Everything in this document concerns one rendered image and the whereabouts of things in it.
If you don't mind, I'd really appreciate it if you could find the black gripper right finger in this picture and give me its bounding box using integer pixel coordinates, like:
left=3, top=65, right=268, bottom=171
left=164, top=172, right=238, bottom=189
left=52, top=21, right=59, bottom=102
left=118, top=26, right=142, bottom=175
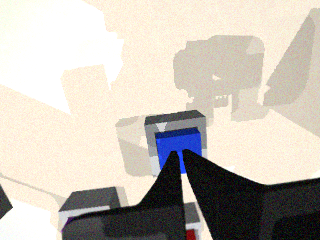
left=182, top=149, right=320, bottom=240

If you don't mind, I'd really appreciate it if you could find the blue button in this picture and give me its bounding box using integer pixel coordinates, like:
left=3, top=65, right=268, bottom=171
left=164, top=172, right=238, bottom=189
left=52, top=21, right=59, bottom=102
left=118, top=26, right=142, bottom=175
left=144, top=110, right=208, bottom=178

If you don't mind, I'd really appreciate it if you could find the red button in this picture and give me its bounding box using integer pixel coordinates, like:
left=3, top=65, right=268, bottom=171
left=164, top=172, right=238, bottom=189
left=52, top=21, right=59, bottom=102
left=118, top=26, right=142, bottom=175
left=184, top=201, right=202, bottom=240

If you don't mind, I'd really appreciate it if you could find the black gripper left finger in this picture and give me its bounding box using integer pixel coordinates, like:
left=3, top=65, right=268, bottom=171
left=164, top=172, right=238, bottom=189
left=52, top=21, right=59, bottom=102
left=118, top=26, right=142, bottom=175
left=62, top=151, right=187, bottom=240

